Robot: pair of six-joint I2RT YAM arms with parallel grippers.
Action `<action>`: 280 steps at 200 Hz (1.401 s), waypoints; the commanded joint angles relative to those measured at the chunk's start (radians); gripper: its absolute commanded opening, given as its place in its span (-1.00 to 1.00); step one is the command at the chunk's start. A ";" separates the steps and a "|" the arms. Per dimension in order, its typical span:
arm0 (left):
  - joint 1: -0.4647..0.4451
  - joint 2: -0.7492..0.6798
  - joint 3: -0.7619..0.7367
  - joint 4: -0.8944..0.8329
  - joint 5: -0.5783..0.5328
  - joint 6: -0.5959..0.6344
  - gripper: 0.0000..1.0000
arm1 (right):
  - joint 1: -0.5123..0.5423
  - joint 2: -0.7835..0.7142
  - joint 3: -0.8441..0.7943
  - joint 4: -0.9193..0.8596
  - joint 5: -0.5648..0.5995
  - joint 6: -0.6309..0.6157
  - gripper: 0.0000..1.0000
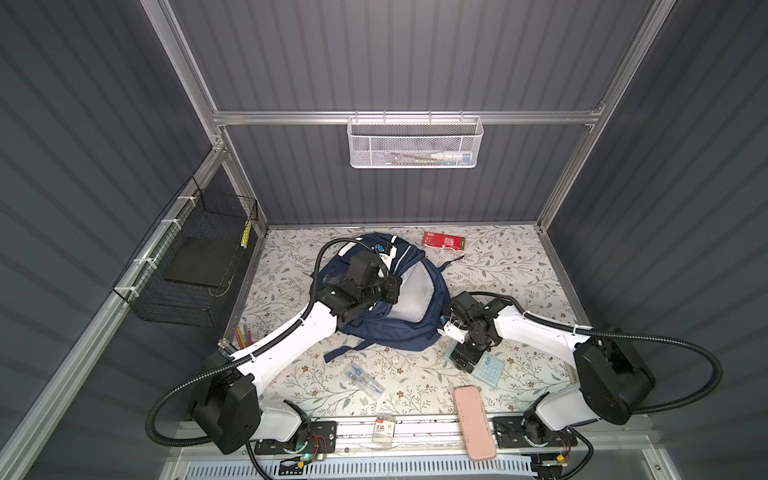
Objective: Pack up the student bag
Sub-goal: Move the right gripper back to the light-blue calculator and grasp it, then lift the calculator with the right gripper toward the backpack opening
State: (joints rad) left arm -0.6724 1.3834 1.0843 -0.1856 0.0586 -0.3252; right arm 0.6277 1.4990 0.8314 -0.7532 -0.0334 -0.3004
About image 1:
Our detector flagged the navy blue student backpack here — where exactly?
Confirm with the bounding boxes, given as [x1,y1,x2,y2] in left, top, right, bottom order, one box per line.
[312,232,454,363]

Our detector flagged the light blue calculator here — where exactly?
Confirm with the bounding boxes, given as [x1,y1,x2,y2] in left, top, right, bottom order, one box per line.
[444,342,505,388]

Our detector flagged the clear plastic pen pack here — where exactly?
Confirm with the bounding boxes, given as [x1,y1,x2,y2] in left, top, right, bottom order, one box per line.
[344,363,384,402]

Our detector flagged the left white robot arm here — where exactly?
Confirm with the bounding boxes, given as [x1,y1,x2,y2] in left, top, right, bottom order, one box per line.
[191,276,402,454]

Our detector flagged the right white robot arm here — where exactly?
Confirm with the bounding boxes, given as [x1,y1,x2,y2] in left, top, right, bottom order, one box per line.
[439,292,655,443]

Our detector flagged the red card packet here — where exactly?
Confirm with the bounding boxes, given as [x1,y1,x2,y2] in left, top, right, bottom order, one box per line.
[422,232,466,251]

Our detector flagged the cup of coloured pencils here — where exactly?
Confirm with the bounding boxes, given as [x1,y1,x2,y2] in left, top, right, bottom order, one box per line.
[218,324,253,354]

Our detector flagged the yellow tag on basket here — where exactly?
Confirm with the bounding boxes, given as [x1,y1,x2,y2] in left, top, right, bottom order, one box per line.
[240,220,252,249]

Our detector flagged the pink pencil case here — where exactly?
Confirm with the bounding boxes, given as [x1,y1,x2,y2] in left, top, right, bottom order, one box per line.
[453,386,497,461]

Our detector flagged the small clear eraser box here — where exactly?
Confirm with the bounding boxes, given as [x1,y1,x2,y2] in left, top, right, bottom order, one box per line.
[372,414,397,448]

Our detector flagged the white glue bottle in basket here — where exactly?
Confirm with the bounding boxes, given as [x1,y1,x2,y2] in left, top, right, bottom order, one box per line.
[430,151,473,165]

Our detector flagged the left black corrugated cable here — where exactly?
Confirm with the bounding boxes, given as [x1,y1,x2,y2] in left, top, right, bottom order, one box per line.
[145,238,373,448]

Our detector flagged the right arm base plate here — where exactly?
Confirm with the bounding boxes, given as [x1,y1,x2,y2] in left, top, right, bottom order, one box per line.
[491,415,579,449]

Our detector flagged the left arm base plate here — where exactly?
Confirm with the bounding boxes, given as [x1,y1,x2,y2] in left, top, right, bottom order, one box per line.
[253,421,338,456]

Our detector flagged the white wire mesh basket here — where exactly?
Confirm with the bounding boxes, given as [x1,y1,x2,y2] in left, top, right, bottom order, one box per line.
[346,114,484,169]

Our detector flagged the black wire mesh basket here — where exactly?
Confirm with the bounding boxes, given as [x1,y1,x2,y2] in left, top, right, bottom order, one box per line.
[113,180,259,328]

